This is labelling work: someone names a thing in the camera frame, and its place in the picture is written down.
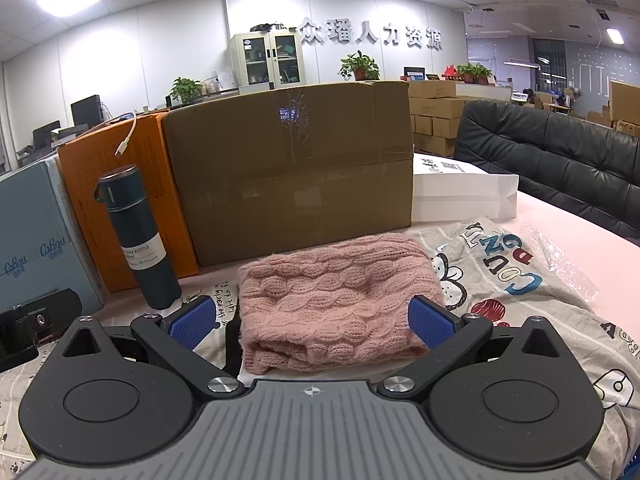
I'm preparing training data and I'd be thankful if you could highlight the blue-grey cardboard box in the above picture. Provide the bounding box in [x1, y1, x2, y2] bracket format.
[0, 155, 107, 313]

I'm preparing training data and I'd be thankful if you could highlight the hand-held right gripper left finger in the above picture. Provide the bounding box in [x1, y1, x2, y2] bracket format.
[60, 296, 247, 404]

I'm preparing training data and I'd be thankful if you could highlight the green potted plant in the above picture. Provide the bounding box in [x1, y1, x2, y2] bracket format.
[339, 51, 382, 81]
[456, 62, 494, 85]
[169, 77, 204, 107]

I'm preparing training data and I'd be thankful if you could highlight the grey cartoon printed bedsheet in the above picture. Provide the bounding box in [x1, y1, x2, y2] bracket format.
[0, 217, 640, 480]

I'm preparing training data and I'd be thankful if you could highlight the silver wall lettering sign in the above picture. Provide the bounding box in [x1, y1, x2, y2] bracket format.
[297, 21, 444, 52]

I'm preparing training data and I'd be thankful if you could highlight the black computer monitor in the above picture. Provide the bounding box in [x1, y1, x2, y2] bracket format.
[70, 94, 104, 129]
[32, 121, 61, 149]

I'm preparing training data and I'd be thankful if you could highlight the clear plastic bag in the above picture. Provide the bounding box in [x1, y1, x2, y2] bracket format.
[529, 222, 601, 304]

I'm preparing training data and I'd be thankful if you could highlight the black leather sofa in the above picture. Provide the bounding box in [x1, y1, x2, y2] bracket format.
[452, 100, 640, 241]

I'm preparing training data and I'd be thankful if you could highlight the white charging cable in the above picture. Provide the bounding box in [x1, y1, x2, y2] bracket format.
[115, 112, 139, 157]

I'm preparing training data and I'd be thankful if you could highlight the pile of cardboard cartons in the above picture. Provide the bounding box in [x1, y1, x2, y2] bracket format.
[586, 80, 640, 139]

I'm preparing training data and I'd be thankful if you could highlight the beige glass-door cabinet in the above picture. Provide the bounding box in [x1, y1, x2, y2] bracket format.
[229, 29, 307, 92]

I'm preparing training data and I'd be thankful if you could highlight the dark blue vacuum bottle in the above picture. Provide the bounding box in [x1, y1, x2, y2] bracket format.
[95, 164, 182, 310]

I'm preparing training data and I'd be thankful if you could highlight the stack of brown cardboard boxes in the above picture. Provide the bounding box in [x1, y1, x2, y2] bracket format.
[407, 80, 469, 158]

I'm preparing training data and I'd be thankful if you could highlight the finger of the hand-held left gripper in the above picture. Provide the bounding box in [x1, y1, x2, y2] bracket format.
[0, 287, 82, 373]

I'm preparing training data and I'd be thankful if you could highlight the white flat box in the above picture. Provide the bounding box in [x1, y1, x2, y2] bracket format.
[412, 154, 520, 223]

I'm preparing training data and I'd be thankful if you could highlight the pink knitted sweater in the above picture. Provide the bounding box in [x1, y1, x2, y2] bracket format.
[236, 232, 446, 375]

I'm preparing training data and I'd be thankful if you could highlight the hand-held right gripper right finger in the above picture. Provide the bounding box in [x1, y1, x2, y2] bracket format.
[376, 297, 564, 404]

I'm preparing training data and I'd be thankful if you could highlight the orange cardboard box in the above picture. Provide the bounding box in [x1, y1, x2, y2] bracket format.
[57, 112, 201, 293]

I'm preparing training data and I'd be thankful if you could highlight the large brown cardboard box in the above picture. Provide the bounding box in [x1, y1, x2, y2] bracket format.
[161, 80, 415, 267]

